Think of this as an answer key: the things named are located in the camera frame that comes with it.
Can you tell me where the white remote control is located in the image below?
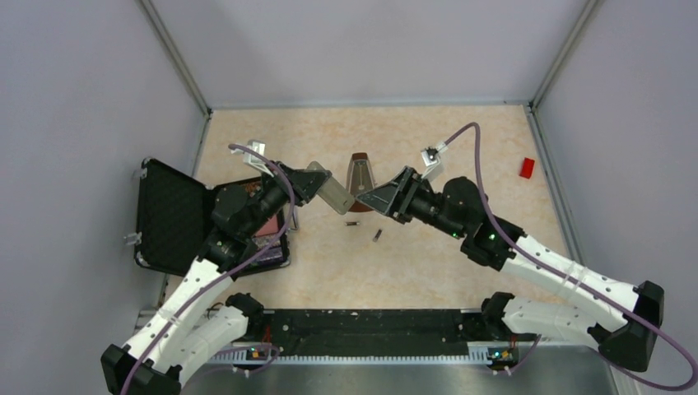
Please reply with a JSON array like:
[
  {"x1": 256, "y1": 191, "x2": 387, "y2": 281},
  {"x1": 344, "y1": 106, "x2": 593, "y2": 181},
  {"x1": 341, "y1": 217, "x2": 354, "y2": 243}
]
[{"x1": 306, "y1": 161, "x2": 356, "y2": 215}]

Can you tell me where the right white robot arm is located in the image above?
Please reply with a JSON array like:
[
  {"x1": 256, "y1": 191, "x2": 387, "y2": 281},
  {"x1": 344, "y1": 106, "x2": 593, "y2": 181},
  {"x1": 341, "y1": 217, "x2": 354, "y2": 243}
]
[{"x1": 357, "y1": 167, "x2": 664, "y2": 372}]

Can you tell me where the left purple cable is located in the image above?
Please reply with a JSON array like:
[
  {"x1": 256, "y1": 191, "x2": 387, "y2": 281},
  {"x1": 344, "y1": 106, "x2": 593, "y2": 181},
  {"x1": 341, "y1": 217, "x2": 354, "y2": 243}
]
[{"x1": 119, "y1": 143, "x2": 296, "y2": 395}]

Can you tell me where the red small block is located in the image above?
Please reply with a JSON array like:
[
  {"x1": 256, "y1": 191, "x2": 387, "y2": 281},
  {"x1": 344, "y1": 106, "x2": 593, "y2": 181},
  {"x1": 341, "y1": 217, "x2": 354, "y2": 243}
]
[{"x1": 519, "y1": 157, "x2": 536, "y2": 179}]

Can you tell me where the purple cable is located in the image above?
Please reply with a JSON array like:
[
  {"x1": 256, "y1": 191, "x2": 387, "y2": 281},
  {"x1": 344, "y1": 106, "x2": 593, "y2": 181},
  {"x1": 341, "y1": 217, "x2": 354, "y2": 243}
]
[
  {"x1": 119, "y1": 143, "x2": 296, "y2": 395},
  {"x1": 435, "y1": 122, "x2": 698, "y2": 393}
]

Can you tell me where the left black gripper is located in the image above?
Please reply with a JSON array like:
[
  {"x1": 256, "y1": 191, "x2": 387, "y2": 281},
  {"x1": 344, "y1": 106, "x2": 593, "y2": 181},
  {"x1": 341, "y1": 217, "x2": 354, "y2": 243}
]
[{"x1": 243, "y1": 160, "x2": 332, "y2": 237}]

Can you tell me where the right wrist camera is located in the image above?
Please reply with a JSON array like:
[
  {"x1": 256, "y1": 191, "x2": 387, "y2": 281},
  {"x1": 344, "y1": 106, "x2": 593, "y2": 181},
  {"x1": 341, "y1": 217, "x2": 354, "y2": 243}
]
[{"x1": 421, "y1": 142, "x2": 448, "y2": 182}]

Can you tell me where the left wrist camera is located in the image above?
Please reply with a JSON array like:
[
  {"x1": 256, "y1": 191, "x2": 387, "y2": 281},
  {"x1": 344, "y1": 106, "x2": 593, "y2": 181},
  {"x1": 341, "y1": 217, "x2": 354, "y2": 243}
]
[{"x1": 243, "y1": 140, "x2": 272, "y2": 174}]

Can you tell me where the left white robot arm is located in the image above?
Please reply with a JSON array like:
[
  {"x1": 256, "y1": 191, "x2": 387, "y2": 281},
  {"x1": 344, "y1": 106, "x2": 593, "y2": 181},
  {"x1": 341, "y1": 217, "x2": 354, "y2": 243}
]
[{"x1": 100, "y1": 161, "x2": 332, "y2": 394}]

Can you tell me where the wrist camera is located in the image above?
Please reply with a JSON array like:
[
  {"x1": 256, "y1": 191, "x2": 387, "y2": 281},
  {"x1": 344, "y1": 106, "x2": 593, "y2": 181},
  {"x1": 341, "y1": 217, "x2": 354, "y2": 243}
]
[
  {"x1": 243, "y1": 140, "x2": 272, "y2": 174},
  {"x1": 421, "y1": 142, "x2": 448, "y2": 182}
]

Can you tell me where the black poker chip case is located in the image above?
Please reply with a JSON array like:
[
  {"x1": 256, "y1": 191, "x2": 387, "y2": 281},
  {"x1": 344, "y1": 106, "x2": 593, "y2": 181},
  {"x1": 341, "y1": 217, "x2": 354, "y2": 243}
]
[{"x1": 133, "y1": 158, "x2": 272, "y2": 277}]

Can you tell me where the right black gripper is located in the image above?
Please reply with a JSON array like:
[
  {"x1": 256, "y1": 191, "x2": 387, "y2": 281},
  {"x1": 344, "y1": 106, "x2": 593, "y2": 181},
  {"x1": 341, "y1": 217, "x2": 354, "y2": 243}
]
[{"x1": 356, "y1": 166, "x2": 466, "y2": 239}]

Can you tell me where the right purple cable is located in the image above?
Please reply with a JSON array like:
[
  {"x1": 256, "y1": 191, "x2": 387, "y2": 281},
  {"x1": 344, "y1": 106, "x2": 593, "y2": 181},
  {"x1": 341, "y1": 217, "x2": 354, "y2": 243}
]
[{"x1": 435, "y1": 122, "x2": 698, "y2": 393}]

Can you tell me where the pink card deck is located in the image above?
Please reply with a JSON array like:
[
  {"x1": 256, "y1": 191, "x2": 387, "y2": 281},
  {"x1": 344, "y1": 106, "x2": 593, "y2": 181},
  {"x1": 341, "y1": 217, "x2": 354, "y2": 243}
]
[{"x1": 254, "y1": 216, "x2": 281, "y2": 237}]

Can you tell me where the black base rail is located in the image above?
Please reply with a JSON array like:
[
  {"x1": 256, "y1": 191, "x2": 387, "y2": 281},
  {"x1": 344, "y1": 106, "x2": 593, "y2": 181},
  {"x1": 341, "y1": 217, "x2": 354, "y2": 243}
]
[{"x1": 133, "y1": 308, "x2": 623, "y2": 377}]

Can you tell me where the brown wooden metronome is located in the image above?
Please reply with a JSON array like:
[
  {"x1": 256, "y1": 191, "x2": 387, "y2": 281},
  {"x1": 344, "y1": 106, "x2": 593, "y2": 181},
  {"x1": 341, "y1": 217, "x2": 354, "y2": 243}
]
[{"x1": 346, "y1": 152, "x2": 376, "y2": 213}]

